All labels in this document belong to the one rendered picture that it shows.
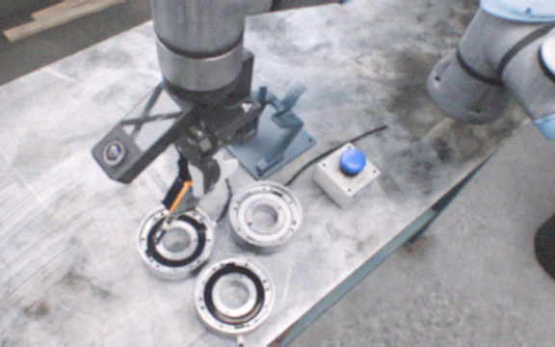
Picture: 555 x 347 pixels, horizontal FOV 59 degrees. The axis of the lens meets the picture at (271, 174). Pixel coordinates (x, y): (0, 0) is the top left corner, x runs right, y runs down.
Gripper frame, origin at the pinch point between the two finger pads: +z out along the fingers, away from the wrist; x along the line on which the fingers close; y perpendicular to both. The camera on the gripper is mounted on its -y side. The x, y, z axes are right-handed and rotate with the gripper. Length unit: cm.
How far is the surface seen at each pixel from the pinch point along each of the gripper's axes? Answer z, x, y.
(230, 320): 10.3, -14.1, -4.4
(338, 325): 93, -21, 36
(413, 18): 13, 11, 65
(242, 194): 10.3, -0.8, 8.6
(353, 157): 5.8, -7.9, 23.7
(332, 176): 8.8, -7.5, 20.7
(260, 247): 9.7, -9.0, 5.0
